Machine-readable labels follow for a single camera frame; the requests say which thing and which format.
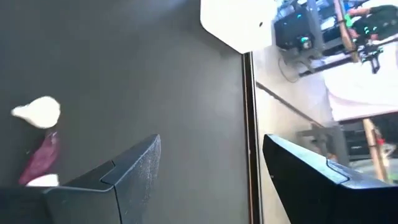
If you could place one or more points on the white garlic bulb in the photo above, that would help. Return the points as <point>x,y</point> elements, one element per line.
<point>40,112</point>

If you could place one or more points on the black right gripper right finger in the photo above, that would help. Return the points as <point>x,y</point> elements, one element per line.
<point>326,199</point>

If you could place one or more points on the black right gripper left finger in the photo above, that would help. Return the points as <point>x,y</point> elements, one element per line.
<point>93,202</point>

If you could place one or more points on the white plastic basket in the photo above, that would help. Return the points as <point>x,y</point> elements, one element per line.
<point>236,21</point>

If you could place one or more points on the wooden workbench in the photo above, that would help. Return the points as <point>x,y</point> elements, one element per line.
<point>343,31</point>

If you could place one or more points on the person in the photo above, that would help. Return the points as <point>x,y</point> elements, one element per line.
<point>377,21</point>

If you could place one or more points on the purple sweet potato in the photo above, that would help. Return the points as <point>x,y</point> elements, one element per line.
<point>40,158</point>

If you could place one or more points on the black computer tower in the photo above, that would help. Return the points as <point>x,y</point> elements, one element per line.
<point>293,31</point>

